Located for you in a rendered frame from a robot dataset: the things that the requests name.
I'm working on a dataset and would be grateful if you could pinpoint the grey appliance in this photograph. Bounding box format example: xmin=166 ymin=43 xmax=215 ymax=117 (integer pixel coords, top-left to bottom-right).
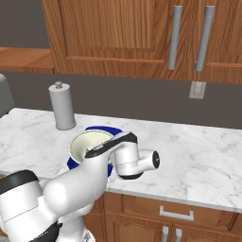
xmin=0 ymin=74 xmax=16 ymax=118

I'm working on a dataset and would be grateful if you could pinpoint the grey wall cupboard handle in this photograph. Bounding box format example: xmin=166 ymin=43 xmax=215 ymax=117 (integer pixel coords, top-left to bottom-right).
xmin=167 ymin=5 xmax=183 ymax=71
xmin=194 ymin=5 xmax=216 ymax=73

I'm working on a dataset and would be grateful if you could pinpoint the wooden wall shelf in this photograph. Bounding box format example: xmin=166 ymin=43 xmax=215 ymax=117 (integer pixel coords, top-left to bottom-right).
xmin=0 ymin=46 xmax=55 ymax=76

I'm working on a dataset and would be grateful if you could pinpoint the narrow wooden wall cupboard door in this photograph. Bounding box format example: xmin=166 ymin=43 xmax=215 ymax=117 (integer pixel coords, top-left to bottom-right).
xmin=188 ymin=0 xmax=242 ymax=85

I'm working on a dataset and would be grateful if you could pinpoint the wide wooden wall cupboard door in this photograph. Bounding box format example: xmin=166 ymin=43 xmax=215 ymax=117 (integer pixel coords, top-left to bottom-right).
xmin=42 ymin=0 xmax=190 ymax=80

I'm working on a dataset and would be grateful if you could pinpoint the grey paper towel holder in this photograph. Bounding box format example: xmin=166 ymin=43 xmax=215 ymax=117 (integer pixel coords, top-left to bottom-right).
xmin=47 ymin=80 xmax=78 ymax=131

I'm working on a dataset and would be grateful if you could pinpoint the blue plate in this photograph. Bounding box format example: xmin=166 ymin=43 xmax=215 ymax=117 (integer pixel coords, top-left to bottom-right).
xmin=66 ymin=126 xmax=124 ymax=180

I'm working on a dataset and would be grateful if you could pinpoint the cream bowl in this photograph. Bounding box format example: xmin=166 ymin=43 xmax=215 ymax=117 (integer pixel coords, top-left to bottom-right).
xmin=68 ymin=130 xmax=114 ymax=165

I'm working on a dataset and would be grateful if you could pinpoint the grey drawer handle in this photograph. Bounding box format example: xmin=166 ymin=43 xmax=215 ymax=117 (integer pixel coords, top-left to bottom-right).
xmin=158 ymin=205 xmax=195 ymax=222

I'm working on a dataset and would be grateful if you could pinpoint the white wall socket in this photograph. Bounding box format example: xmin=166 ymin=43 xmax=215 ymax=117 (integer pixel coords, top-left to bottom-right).
xmin=188 ymin=80 xmax=208 ymax=100

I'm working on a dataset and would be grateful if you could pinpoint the wooden base cupboard door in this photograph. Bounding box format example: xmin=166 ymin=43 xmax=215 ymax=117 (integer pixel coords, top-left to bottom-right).
xmin=105 ymin=212 xmax=173 ymax=242
xmin=171 ymin=222 xmax=242 ymax=242

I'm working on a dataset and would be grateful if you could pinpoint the narrow wooden base cupboard panel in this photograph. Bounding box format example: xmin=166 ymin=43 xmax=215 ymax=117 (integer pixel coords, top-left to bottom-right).
xmin=82 ymin=196 xmax=106 ymax=242

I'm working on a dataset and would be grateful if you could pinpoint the grey base cupboard handle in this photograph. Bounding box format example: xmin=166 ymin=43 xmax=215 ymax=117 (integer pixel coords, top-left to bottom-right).
xmin=174 ymin=228 xmax=183 ymax=242
xmin=161 ymin=225 xmax=170 ymax=242

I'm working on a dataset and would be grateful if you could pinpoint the wooden drawer front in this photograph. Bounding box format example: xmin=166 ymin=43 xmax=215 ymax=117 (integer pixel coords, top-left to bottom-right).
xmin=121 ymin=194 xmax=239 ymax=233

